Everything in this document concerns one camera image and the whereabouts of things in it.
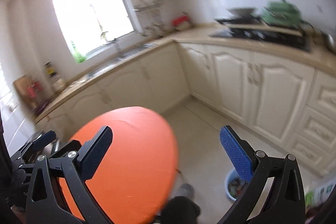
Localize light blue trash bin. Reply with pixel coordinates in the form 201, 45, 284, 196
224, 169, 248, 202

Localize green electric cooker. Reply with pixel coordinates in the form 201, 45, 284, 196
260, 0, 302, 28

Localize grey slipper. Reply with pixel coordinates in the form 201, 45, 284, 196
175, 183, 195, 200

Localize dark trouser leg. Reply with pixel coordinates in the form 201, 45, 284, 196
160, 196, 201, 224

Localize grey bowl on rack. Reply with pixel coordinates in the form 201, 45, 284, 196
227, 7, 256, 18

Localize black gas stove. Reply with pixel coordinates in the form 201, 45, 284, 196
209, 18, 311, 52

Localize stainless steel sink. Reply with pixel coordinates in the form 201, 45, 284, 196
86, 43, 158, 77

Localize green dish soap bottle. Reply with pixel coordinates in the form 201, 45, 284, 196
72, 42, 87, 64

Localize yellow label sauce bottle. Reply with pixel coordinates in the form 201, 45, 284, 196
44, 62, 57, 78

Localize red lidded bowl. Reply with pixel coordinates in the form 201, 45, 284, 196
171, 12, 193, 31

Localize red utensil rack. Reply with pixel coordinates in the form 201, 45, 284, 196
26, 79, 53, 115

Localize wall utensil rail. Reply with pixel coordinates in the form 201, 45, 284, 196
133, 0, 168, 39

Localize white green paper pack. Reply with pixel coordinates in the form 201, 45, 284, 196
305, 177, 335, 210

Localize wooden cutting board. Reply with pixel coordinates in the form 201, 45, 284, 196
13, 75, 36, 109

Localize kitchen window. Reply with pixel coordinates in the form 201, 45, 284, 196
53, 0, 138, 59

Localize cream lower cabinets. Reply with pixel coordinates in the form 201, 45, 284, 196
35, 39, 335, 174

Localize large clear jar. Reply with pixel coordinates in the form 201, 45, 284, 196
51, 76, 66, 94

